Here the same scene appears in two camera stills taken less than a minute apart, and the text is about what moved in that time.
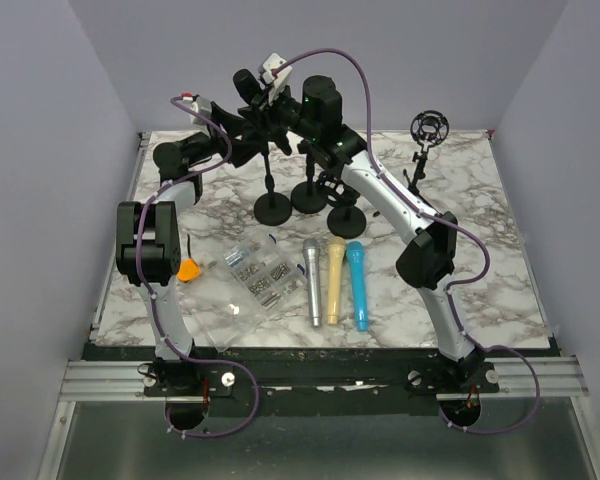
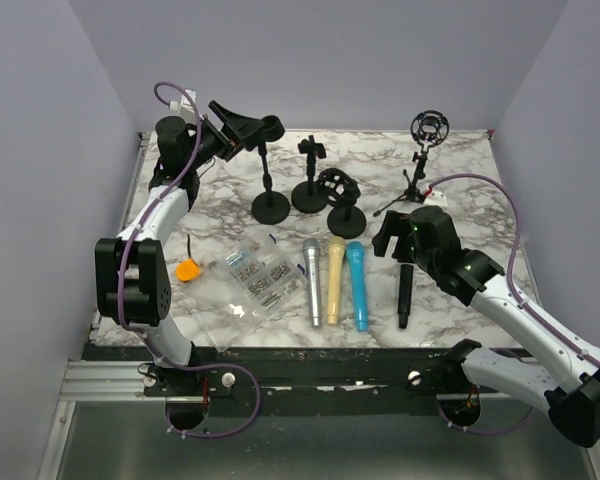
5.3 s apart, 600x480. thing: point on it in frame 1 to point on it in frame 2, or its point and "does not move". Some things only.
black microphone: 246,84 to 404,300
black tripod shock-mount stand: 427,128 does not move
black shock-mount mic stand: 346,222 does not move
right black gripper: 261,117 to 395,223
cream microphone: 336,252 does not move
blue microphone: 356,251 does not move
